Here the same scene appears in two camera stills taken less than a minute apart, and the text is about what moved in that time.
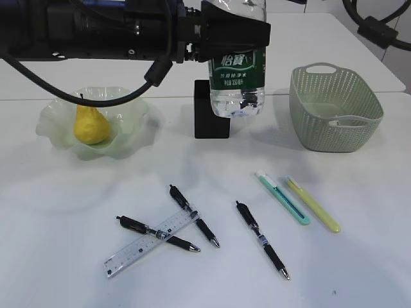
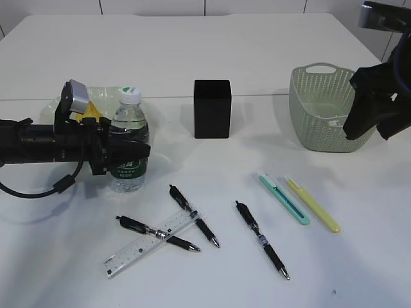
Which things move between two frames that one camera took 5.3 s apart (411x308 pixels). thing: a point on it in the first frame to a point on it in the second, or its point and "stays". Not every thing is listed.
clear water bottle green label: (236, 78) to (129, 176)
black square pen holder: (207, 124) stays
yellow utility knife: (314, 206) stays
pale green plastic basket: (331, 109) stays
